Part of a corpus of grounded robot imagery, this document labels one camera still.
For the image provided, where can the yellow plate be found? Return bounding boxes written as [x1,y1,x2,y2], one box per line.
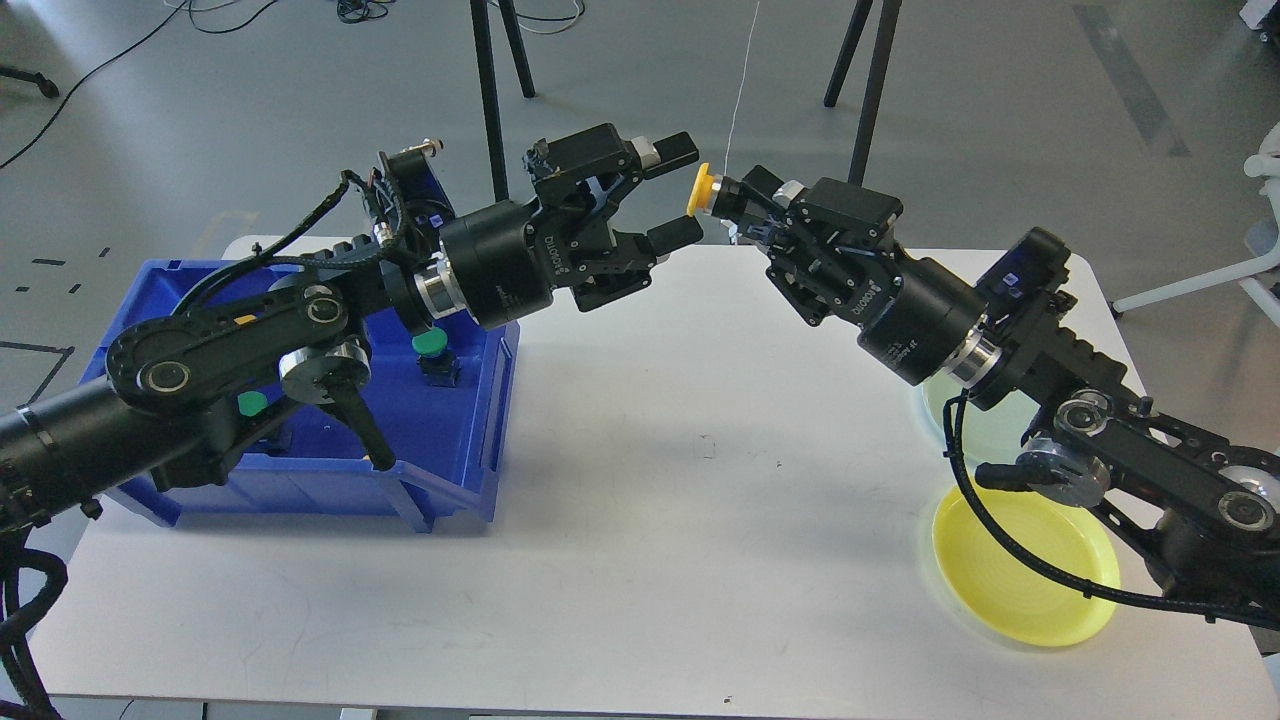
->
[931,488,1123,648]

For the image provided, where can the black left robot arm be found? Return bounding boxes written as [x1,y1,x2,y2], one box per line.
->
[3,123,701,719]

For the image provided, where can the white chair base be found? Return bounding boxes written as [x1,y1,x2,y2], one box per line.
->
[1108,126,1279,325]

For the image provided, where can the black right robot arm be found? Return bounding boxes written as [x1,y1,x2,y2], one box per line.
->
[689,167,1279,629]

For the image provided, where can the black tripod leg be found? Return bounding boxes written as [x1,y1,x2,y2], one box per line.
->
[468,1,536,201]
[823,1,902,184]

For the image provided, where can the blue plastic bin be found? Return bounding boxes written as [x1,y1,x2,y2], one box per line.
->
[68,260,518,532]

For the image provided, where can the black floor cable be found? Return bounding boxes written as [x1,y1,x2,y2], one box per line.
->
[0,0,401,170]

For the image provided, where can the green push button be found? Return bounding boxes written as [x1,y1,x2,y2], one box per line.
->
[411,327,460,388]
[237,391,292,456]

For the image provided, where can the white cable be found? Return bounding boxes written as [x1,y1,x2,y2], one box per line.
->
[722,0,762,170]

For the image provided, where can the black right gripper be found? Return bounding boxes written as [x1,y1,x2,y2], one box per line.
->
[735,165,986,386]

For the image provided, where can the pale green plate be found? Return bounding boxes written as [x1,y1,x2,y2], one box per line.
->
[922,375,1041,468]

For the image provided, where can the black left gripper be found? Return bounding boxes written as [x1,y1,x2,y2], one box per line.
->
[436,124,704,329]

